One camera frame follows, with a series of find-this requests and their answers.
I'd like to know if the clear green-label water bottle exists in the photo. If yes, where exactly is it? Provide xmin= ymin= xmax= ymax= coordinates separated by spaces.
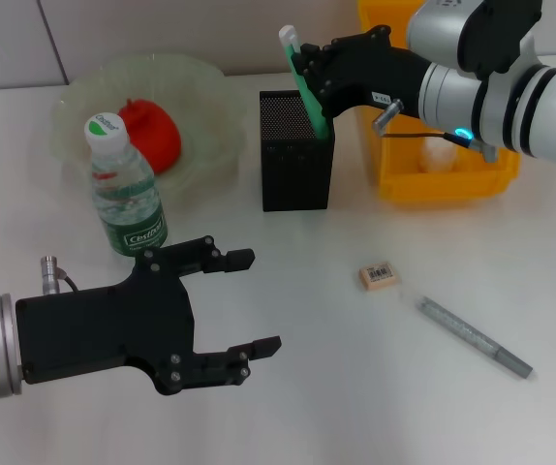
xmin=83 ymin=111 xmax=170 ymax=258

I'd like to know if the white paper ball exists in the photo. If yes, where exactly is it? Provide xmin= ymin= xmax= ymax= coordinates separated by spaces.
xmin=417 ymin=137 xmax=458 ymax=173

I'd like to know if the yellow plastic bin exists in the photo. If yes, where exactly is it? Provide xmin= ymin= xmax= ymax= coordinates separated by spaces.
xmin=356 ymin=0 xmax=521 ymax=204

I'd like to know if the red-orange toy fruit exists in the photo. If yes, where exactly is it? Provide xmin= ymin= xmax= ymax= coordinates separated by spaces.
xmin=117 ymin=98 xmax=183 ymax=175

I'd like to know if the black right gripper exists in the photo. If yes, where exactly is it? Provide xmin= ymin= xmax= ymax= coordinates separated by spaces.
xmin=291 ymin=26 xmax=429 ymax=117

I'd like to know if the black mesh pen holder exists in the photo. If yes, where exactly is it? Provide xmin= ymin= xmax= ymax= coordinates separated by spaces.
xmin=259 ymin=88 xmax=337 ymax=213

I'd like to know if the silver right wrist cable connector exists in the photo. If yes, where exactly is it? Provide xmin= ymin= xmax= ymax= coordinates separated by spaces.
xmin=372 ymin=99 xmax=405 ymax=132

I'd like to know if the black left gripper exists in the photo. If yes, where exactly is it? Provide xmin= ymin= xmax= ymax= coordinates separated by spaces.
xmin=15 ymin=235 xmax=283 ymax=396

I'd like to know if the beige eraser with barcode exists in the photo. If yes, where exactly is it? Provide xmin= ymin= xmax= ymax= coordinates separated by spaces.
xmin=357 ymin=260 xmax=399 ymax=293

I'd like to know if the clear wavy glass fruit plate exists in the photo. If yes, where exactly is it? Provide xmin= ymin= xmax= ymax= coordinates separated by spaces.
xmin=46 ymin=51 xmax=248 ymax=198

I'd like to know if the dark right wrist cable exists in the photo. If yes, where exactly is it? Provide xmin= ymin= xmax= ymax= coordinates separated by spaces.
xmin=382 ymin=129 xmax=476 ymax=147

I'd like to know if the grey pen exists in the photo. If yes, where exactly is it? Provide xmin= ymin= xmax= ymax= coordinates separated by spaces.
xmin=415 ymin=295 xmax=535 ymax=381

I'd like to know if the silver wrist cable connector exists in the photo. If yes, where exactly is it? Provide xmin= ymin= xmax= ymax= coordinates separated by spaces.
xmin=372 ymin=99 xmax=405 ymax=132
xmin=39 ymin=255 xmax=78 ymax=295

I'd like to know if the green pen with white cap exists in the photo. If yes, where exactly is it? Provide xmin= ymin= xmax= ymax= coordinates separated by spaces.
xmin=279 ymin=25 xmax=330 ymax=140

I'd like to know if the silver left wrist cable connector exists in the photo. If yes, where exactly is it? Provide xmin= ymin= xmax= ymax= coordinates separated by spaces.
xmin=39 ymin=255 xmax=78 ymax=295

